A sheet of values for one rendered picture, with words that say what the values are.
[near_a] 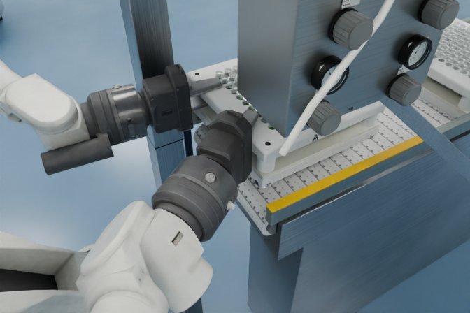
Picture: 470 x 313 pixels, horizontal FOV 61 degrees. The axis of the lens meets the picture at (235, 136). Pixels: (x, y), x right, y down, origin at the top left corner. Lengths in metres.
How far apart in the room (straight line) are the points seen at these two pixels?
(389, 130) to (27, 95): 0.63
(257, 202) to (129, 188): 1.18
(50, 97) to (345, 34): 0.42
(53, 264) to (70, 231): 0.92
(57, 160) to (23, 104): 0.09
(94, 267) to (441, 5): 0.42
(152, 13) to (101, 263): 0.40
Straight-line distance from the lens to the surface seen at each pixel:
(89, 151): 0.61
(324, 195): 0.64
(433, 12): 0.47
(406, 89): 0.50
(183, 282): 0.46
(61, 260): 0.79
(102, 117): 0.62
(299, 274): 0.94
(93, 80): 2.50
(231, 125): 0.52
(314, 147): 0.64
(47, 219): 1.79
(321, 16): 0.38
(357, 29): 0.38
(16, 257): 0.76
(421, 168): 0.83
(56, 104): 0.62
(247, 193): 0.66
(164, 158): 0.82
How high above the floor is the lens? 1.30
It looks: 41 degrees down
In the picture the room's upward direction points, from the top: straight up
